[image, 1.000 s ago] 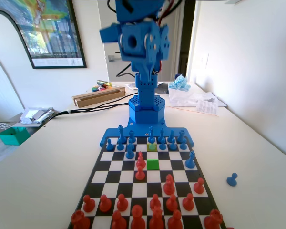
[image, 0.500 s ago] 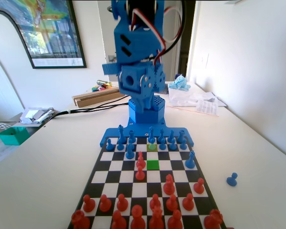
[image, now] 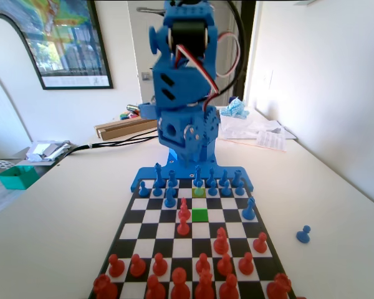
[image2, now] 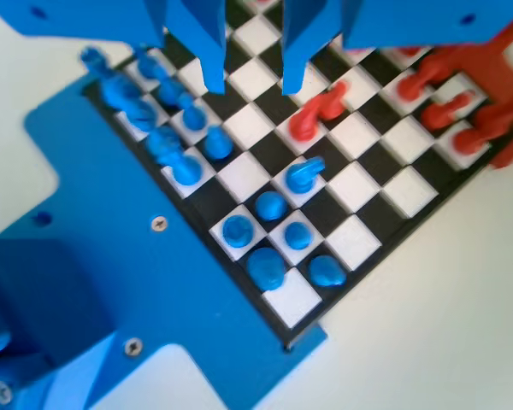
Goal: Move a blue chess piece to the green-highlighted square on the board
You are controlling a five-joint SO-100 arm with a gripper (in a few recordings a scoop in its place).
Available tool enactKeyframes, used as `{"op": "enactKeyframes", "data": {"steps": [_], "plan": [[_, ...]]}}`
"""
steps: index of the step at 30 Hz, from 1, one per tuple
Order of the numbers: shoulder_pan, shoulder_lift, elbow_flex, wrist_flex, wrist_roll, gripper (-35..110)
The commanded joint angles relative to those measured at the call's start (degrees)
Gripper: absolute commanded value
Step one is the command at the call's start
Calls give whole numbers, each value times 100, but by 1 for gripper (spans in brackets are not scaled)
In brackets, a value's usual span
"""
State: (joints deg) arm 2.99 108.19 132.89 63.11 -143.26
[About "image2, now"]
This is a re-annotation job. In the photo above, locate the red chess queen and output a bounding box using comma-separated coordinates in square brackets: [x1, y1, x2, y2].
[391, 44, 425, 58]

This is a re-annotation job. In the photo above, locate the red base plate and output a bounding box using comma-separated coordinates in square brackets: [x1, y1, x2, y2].
[422, 6, 513, 171]

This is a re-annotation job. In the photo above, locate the red chess knight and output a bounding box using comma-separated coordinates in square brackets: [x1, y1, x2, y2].
[287, 96, 333, 144]

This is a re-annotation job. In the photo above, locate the blue chess king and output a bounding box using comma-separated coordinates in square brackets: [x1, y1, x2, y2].
[166, 151, 206, 187]

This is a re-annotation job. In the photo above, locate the blue chess bishop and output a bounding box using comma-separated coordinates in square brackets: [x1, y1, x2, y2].
[144, 126, 185, 166]

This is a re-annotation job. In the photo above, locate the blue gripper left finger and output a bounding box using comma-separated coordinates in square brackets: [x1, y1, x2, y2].
[164, 0, 227, 95]

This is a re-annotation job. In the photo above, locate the blue chess rook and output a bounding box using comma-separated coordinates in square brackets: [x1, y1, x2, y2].
[80, 45, 134, 110]
[221, 214, 256, 249]

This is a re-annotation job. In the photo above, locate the red chess bishop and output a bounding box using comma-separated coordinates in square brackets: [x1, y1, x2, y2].
[421, 47, 463, 85]

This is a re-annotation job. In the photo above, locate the red chess rook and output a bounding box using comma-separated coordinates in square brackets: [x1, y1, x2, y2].
[474, 100, 513, 142]

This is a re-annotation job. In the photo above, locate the blue chess queen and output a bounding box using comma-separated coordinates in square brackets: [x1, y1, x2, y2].
[246, 246, 286, 292]

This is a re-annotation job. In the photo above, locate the black and white chessboard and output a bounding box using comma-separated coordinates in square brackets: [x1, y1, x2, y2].
[83, 0, 504, 343]

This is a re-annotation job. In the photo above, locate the blue chess knight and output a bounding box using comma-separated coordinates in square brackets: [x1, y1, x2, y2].
[285, 155, 327, 194]
[121, 96, 159, 133]

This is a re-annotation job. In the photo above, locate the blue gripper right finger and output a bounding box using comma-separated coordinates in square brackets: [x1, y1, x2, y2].
[280, 0, 348, 96]

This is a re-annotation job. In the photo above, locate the blue base plate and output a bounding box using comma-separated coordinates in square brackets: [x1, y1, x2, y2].
[0, 76, 328, 410]

